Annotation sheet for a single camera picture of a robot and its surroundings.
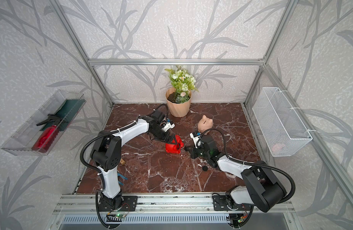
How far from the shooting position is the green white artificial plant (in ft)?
3.13

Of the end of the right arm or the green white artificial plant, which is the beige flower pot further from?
the end of the right arm

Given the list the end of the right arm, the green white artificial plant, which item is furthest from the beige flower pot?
the end of the right arm

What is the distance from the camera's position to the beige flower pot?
1.00m

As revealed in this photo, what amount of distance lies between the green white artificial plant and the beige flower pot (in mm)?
16
